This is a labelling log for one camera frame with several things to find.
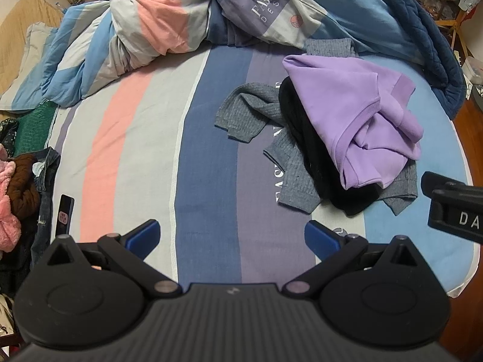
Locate dark floral cloth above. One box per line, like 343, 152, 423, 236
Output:
0, 118, 19, 159

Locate grey ribbed knit garment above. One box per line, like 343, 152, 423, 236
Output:
214, 38, 419, 215

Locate striped duvet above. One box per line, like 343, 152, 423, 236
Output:
40, 0, 427, 108

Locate black garment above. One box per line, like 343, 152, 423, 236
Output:
278, 76, 382, 216

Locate pink fluffy garment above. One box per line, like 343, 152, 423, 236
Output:
0, 145, 22, 253

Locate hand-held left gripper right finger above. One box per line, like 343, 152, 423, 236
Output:
285, 219, 428, 299

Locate striped pillow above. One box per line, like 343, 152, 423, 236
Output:
0, 22, 61, 113

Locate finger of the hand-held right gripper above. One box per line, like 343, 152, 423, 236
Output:
427, 189, 483, 243
421, 171, 483, 197

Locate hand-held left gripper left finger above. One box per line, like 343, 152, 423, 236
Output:
46, 219, 184, 299

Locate yellow wooden rack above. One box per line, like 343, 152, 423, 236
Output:
438, 8, 469, 61

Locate brown knit garment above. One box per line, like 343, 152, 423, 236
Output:
8, 154, 41, 221

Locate blue jeans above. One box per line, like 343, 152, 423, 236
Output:
30, 147, 63, 261

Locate purple sweatshirt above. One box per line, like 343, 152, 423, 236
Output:
282, 54, 425, 191

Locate blue quilted blanket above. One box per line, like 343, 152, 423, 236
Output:
362, 0, 468, 119

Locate green quilted mat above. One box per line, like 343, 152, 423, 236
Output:
15, 100, 59, 157

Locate beige quilted mat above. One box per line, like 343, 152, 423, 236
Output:
0, 0, 65, 95

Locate white plastic box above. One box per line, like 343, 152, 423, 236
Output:
462, 56, 483, 99

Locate black smartphone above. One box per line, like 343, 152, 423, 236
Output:
55, 194, 74, 239

